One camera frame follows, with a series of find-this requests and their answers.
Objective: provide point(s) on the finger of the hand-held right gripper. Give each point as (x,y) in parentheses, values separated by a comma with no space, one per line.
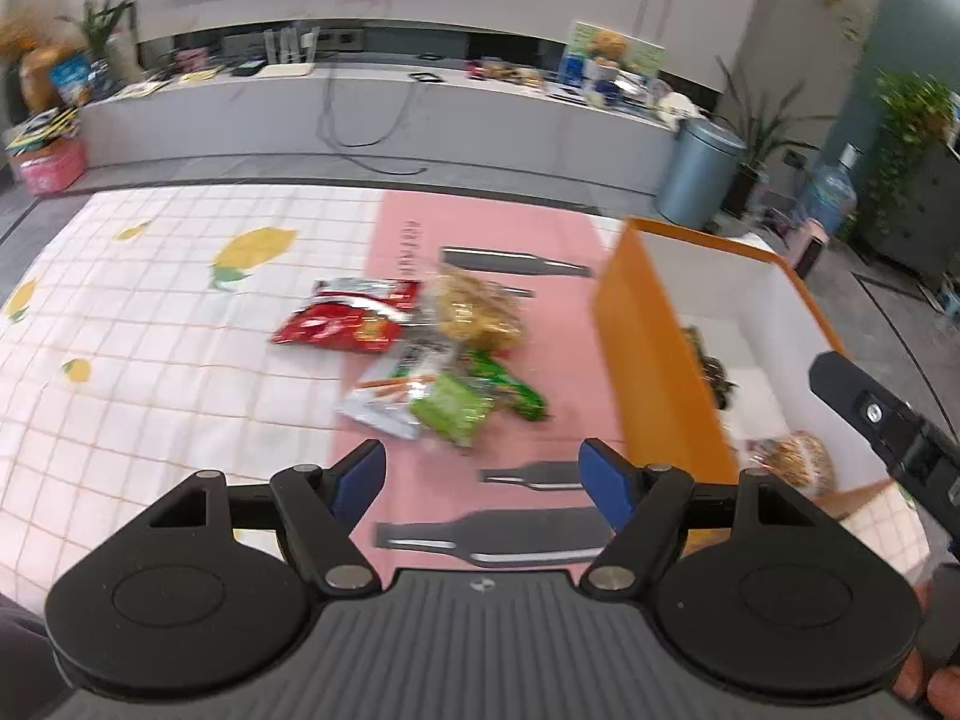
(862,401)

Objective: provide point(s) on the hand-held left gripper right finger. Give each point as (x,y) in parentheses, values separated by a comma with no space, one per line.
(604,484)

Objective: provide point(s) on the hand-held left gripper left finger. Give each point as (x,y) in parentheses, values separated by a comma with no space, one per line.
(356,484)

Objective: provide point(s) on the white carrot print packet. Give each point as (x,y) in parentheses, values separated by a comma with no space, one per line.
(375,401)

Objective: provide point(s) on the nut packet with red end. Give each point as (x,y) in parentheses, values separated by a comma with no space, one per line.
(795,457)

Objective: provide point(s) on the orange cardboard box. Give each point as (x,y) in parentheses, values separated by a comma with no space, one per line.
(660,375)

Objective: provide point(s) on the bright green slim packet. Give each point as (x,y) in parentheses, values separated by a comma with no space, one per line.
(510,382)

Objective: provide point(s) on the dark brown snack packet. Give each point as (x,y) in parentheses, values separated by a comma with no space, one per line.
(712,371)

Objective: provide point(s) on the red snack packet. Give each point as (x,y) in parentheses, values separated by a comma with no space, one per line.
(337,322)

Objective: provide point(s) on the yellow snack packet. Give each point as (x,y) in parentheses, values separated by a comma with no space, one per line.
(480,311)

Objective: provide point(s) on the pile of snacks on console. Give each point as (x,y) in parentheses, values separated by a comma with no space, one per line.
(506,73)

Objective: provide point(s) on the person's right hand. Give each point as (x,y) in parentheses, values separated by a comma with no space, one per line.
(919,682)

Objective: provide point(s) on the small pink appliance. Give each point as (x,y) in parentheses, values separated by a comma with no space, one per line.
(808,247)

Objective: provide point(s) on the pink bottle print mat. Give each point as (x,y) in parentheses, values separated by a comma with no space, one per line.
(555,315)

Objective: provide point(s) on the grey cabinet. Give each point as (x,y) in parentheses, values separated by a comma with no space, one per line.
(922,217)

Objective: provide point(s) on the blue water bottle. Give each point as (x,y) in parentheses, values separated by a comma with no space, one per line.
(825,199)

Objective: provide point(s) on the tall leafy potted plant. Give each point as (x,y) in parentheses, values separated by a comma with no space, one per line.
(757,150)

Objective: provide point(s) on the grey blue trash can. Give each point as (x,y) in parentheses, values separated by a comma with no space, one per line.
(697,176)

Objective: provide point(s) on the bushy green plant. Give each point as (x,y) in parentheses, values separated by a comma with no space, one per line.
(911,120)

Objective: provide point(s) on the grey television console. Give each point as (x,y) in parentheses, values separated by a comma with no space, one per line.
(487,131)

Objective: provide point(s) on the green picture board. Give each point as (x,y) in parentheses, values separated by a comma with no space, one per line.
(645,52)

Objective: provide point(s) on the blue gift box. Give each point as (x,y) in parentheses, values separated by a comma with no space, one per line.
(574,69)

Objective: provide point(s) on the white router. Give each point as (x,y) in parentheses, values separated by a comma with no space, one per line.
(289,60)

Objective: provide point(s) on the brown teddy bear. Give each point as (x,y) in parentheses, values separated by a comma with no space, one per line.
(609,46)

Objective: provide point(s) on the pink storage box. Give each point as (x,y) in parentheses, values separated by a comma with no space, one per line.
(54,169)

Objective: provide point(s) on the black and yellow packets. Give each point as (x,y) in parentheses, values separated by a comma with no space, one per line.
(41,131)

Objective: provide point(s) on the blue snack bag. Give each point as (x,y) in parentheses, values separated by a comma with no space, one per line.
(71,79)

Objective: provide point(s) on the gold vase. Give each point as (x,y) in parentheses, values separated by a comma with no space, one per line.
(41,82)

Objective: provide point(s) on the green potted plant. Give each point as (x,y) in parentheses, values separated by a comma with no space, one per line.
(101,22)

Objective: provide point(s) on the dried yellow flowers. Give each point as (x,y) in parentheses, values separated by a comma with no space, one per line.
(19,30)

